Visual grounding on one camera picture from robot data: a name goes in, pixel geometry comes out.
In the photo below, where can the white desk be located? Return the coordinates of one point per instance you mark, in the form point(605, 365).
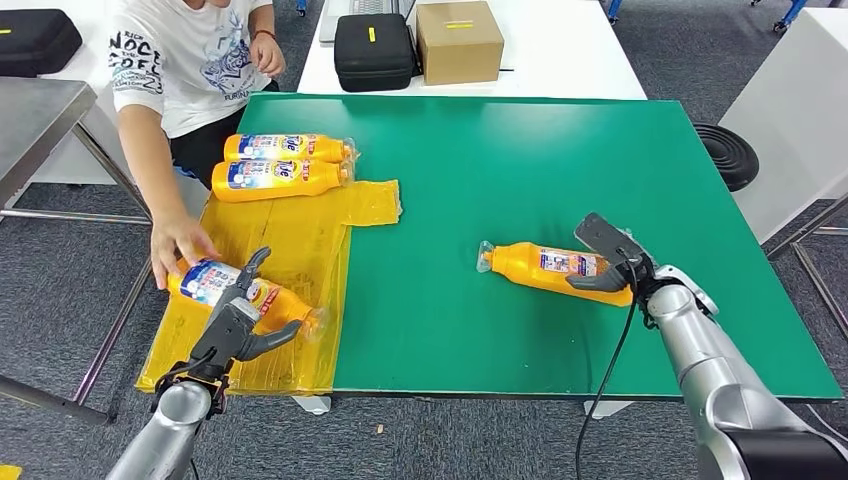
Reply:
point(99, 152)
point(563, 56)
point(788, 129)

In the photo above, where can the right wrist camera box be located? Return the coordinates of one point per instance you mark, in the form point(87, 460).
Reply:
point(606, 238)

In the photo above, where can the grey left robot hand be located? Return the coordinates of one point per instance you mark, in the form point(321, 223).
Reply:
point(228, 298)

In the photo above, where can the steel table with legs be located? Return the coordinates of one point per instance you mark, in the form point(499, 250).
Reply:
point(33, 116)

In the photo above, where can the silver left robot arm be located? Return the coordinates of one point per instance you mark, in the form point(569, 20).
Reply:
point(166, 430)

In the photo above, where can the person's left hand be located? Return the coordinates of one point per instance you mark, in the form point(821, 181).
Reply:
point(266, 56)

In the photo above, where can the orange detergent bottle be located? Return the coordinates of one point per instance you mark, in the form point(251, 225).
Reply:
point(265, 187)
point(318, 147)
point(285, 308)
point(523, 268)

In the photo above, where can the black ribbed round stool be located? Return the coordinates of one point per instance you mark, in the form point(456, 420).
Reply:
point(727, 156)

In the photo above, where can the white table foot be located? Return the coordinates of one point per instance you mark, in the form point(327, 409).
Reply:
point(311, 405)
point(606, 409)

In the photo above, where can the blue cart frame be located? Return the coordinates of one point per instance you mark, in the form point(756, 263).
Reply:
point(792, 14)

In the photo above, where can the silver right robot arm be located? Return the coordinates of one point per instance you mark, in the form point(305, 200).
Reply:
point(715, 371)

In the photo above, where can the brown cardboard box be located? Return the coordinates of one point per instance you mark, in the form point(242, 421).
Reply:
point(459, 50)

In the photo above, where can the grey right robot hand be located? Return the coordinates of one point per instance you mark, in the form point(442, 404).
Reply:
point(599, 283)

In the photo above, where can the black zippered case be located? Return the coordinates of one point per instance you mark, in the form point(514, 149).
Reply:
point(374, 56)
point(33, 43)

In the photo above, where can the person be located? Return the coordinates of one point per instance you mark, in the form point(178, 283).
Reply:
point(185, 73)

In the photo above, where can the yellow floor marker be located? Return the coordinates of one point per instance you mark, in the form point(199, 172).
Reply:
point(8, 474)

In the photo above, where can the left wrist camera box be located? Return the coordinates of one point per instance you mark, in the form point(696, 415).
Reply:
point(222, 338)

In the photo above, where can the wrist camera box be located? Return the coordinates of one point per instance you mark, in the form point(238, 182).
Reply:
point(222, 338)
point(606, 238)

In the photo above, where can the steel table frame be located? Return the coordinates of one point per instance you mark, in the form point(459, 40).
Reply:
point(818, 278)

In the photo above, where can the yellow plastic-wrapped cardboard sheet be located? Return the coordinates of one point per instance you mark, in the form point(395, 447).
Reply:
point(298, 232)

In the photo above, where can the person's right hand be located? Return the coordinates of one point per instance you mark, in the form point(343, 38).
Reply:
point(175, 242)

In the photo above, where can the green table board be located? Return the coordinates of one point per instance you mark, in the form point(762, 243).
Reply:
point(530, 146)

